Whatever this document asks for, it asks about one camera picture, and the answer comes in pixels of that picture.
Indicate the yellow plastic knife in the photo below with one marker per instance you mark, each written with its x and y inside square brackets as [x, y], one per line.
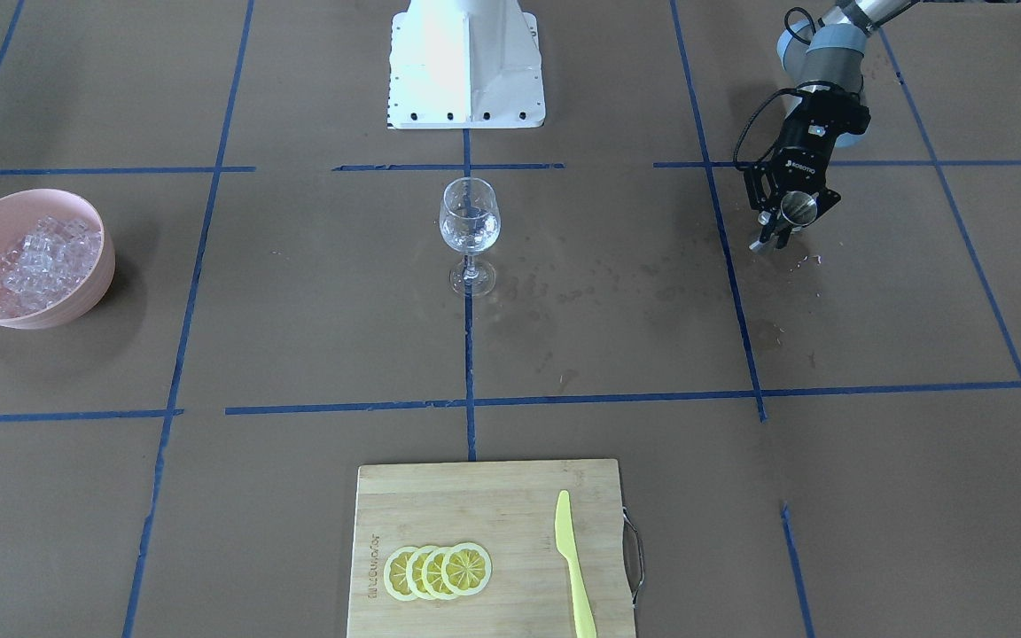
[565, 542]

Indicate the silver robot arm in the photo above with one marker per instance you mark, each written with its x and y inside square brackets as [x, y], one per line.
[824, 53]

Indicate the bamboo cutting board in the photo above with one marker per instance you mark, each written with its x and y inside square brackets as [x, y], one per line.
[508, 508]

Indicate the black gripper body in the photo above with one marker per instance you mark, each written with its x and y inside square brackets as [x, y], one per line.
[801, 156]

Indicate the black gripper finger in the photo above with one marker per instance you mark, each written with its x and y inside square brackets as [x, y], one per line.
[811, 202]
[764, 192]

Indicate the pink bowl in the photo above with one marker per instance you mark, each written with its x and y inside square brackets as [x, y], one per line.
[18, 214]

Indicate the lemon slice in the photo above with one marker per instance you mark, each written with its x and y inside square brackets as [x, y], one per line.
[466, 569]
[396, 574]
[414, 571]
[432, 577]

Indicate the clear wine glass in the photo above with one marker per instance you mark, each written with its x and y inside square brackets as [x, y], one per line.
[469, 224]

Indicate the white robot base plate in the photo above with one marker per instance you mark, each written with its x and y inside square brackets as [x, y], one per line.
[465, 65]

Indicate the clear ice cubes pile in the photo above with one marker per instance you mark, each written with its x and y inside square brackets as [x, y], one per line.
[46, 264]

